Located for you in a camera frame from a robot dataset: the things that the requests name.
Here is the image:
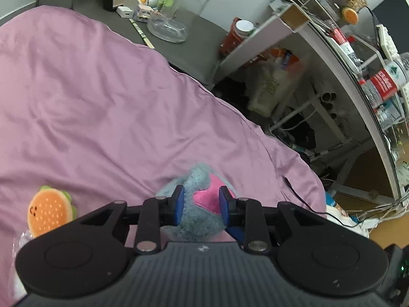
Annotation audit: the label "grey pink plush toy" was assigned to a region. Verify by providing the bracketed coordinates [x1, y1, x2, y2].
[156, 163, 237, 243]

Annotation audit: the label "red label water bottle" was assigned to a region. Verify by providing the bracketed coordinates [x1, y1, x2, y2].
[361, 53, 408, 109]

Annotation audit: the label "red bucket under desk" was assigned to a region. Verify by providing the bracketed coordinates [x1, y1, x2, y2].
[220, 17, 255, 57]

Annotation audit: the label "small orange plush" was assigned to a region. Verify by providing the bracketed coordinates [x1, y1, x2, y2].
[341, 7, 359, 25]

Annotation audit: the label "large clear plastic jar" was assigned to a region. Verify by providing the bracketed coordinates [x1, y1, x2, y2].
[148, 0, 209, 43]

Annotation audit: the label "purple bed sheet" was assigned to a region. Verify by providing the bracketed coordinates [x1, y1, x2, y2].
[1, 6, 326, 306]

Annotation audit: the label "white keyboard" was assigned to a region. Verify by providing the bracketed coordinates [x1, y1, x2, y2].
[377, 24, 399, 60]

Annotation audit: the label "clear bag white beads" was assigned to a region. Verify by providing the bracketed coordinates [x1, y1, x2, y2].
[13, 230, 32, 258]

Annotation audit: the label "white desk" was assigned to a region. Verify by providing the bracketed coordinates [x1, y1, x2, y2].
[213, 16, 403, 200]

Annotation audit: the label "beige tote bag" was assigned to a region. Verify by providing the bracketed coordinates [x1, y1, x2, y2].
[247, 61, 304, 118]

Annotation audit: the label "black monitor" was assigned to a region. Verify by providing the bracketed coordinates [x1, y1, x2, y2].
[374, 0, 409, 53]

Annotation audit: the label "black cable on bed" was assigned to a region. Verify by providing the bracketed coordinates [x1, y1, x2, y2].
[283, 177, 362, 228]

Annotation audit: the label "white charger block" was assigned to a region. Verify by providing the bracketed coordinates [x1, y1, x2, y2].
[116, 6, 134, 19]

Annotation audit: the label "lying red can bottle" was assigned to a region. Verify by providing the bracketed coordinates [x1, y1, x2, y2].
[331, 28, 362, 71]

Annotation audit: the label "orange burger plush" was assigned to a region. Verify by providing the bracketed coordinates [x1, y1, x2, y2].
[27, 186, 77, 238]

